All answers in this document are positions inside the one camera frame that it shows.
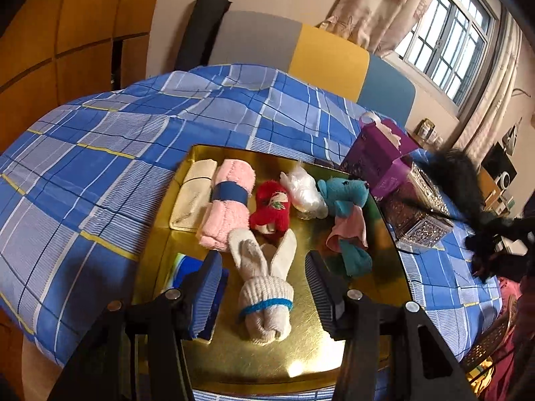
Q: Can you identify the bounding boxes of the blue plaid bedsheet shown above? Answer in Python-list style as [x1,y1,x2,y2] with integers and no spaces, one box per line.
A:
[0,63,502,401]

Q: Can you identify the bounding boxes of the orange wooden wardrobe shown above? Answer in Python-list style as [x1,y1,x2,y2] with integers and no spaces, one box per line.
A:
[0,0,168,151]

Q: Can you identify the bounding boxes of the cream pouch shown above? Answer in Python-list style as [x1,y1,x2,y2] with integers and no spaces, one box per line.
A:
[169,158,218,232]

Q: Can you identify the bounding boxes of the pink towel blue band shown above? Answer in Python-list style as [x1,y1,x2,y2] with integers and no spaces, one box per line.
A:
[196,159,256,253]

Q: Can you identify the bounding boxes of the wicker chair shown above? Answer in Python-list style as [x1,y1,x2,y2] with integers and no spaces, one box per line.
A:
[462,296,519,372]

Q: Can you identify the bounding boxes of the glass jars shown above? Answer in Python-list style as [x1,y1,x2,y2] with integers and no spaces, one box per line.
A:
[418,119,444,143]

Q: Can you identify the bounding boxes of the black feather duster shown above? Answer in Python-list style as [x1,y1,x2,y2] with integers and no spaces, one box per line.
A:
[395,148,502,243]

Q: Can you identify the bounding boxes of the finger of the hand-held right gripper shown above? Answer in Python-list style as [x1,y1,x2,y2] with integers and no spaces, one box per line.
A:
[466,234,502,281]

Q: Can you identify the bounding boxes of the red plush toy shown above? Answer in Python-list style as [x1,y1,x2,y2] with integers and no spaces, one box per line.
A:
[249,180,292,237]

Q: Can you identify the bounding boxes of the gold rectangular tray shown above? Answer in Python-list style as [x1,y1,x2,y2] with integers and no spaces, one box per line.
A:
[131,144,412,391]

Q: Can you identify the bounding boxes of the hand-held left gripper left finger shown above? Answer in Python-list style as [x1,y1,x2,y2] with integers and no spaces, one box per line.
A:
[48,251,224,401]

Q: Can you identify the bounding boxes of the black rolled mat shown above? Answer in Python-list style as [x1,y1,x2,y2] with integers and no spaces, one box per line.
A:
[175,0,231,72]

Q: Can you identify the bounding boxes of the blue plush toy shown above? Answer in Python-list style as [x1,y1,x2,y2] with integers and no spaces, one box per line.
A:
[317,176,372,278]

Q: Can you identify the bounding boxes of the white sock bunny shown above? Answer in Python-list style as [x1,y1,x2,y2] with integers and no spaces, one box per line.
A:
[228,229,298,347]

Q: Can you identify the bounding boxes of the grey yellow blue headboard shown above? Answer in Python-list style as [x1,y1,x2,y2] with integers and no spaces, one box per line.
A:
[209,10,416,128]

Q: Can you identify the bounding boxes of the black monitor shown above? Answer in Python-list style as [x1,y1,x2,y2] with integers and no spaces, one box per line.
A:
[480,142,518,188]

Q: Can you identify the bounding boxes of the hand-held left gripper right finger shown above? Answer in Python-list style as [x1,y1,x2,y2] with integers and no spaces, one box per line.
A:
[304,251,477,401]

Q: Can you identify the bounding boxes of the silver embossed tissue box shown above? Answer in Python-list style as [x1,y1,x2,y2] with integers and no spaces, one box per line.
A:
[380,163,454,251]

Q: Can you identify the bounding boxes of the sailboat ornament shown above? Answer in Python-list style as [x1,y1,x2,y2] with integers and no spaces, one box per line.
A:
[502,122,522,152]

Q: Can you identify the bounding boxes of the clear plastic bag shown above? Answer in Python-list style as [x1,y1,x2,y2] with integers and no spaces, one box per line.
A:
[279,163,329,220]

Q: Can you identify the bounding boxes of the red cloth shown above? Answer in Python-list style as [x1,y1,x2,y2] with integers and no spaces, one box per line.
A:
[485,276,535,401]

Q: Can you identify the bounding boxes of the beige patterned curtain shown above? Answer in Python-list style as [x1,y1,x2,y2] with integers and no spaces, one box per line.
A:
[453,12,523,163]
[318,0,446,57]

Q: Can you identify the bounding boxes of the barred window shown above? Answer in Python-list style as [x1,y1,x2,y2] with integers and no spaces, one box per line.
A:
[395,0,500,107]

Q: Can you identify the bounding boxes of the purple cardboard box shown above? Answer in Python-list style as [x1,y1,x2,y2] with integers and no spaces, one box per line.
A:
[340,113,419,201]

